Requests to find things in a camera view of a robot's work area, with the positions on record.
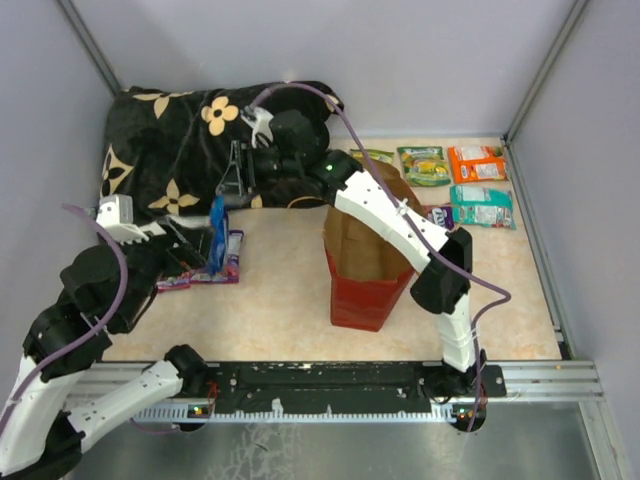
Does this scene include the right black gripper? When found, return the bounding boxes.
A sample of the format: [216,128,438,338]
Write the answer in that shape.
[215,140,301,198]

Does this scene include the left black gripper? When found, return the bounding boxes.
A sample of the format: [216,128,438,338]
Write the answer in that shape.
[110,214,217,327]

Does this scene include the blue snack bag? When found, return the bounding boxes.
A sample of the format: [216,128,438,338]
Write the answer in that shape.
[208,196,229,275]

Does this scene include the purple snack packet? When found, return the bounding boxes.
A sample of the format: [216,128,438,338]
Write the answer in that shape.
[156,272,191,292]
[423,204,456,231]
[190,230,244,284]

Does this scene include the black floral pillow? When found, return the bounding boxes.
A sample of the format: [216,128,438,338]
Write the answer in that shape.
[99,80,345,225]

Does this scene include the dark green fox's packet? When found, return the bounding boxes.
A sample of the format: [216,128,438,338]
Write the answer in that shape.
[349,149,394,164]

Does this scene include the red brown paper bag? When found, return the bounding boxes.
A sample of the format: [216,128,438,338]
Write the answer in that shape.
[287,159,431,334]

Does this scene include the green yellow snack packet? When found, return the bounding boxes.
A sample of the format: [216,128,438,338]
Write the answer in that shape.
[397,146,451,187]

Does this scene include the orange snack packet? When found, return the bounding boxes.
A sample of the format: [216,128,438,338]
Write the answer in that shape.
[448,145,508,184]

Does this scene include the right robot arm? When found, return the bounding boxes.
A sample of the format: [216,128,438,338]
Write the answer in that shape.
[216,107,485,396]

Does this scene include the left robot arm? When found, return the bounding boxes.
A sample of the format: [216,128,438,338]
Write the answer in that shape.
[1,218,211,479]

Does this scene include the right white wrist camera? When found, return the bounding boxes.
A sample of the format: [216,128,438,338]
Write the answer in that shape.
[241,106,274,148]

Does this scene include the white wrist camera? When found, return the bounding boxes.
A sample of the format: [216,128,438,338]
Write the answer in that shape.
[241,106,274,148]
[96,194,167,245]

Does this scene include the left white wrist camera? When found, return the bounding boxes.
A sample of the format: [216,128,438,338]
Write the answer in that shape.
[96,194,167,245]

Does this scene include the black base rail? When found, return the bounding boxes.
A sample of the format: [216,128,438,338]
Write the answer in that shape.
[173,361,476,415]

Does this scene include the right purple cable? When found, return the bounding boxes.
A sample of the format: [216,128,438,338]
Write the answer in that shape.
[247,81,512,434]

